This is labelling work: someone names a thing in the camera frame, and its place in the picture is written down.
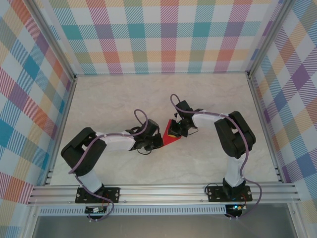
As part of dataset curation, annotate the red paper sheet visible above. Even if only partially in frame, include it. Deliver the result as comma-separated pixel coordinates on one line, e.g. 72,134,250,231
162,119,183,147

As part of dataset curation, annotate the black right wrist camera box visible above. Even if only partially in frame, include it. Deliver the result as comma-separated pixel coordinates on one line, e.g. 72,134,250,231
175,100,194,117

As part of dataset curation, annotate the slotted metal cable tray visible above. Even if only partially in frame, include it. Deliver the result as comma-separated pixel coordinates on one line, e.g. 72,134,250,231
38,205,227,216

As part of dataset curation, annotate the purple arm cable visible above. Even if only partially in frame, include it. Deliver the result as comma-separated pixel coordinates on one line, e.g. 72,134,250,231
170,93,263,220
68,108,150,223

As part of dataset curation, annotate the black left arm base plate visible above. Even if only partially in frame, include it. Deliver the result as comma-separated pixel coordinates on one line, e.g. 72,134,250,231
75,186,121,204

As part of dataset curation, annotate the aluminium side rail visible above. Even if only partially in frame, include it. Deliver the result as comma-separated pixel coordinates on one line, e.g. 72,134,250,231
44,75,78,186
246,71,284,183

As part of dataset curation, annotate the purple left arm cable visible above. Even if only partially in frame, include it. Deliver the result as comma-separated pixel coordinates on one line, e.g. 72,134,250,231
68,108,150,223

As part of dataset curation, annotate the aluminium frame post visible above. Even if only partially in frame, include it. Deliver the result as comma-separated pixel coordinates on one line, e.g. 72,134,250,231
28,0,77,80
247,0,298,75

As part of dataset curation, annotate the black controller board green light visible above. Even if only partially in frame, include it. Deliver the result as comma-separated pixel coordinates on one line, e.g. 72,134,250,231
227,204,247,212

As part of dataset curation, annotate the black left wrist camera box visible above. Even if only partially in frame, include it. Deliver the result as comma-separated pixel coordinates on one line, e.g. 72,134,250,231
143,119,159,136

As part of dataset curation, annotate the aluminium mounting rail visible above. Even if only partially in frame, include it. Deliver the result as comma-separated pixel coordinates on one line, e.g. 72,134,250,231
27,182,302,205

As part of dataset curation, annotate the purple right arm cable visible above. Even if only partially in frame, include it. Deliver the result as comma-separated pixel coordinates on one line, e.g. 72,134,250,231
170,93,263,220

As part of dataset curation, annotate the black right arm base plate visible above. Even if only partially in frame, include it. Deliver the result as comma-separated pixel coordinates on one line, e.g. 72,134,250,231
207,185,253,203

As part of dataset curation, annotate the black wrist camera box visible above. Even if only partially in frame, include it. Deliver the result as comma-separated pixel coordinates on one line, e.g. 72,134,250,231
175,100,194,117
143,119,159,136

